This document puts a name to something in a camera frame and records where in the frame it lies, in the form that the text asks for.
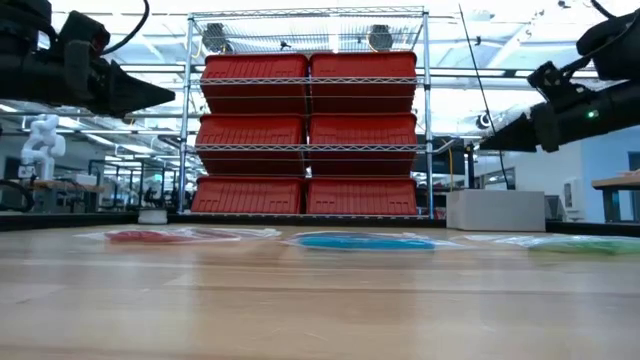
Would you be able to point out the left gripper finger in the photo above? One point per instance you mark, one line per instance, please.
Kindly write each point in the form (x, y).
(140, 92)

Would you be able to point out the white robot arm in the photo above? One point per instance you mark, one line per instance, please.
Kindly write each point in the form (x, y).
(42, 145)

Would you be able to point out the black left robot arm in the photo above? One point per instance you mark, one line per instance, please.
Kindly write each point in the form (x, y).
(20, 65)

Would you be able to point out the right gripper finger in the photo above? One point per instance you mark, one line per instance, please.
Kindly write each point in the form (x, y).
(510, 137)

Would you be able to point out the black monitor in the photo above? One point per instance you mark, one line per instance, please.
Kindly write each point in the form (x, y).
(442, 160)

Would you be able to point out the white box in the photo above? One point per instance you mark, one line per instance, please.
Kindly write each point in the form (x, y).
(495, 210)

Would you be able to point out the white wall dispenser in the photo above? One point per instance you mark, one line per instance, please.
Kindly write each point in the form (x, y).
(572, 197)

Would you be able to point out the red plastic bin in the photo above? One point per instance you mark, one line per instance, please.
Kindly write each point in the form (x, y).
(362, 145)
(255, 82)
(250, 145)
(362, 196)
(362, 82)
(247, 196)

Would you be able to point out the black aluminium table frame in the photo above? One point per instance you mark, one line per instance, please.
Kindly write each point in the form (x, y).
(75, 220)

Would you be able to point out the black round ceiling camera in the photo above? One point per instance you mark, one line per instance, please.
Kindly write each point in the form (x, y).
(483, 120)

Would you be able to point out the wooden workbench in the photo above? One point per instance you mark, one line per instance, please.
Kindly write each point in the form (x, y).
(615, 182)

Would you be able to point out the clear plastic zip bag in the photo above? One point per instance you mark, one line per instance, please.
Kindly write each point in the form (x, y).
(560, 243)
(370, 242)
(185, 235)

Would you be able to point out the cluttered workbench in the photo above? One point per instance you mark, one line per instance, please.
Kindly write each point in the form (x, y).
(60, 187)

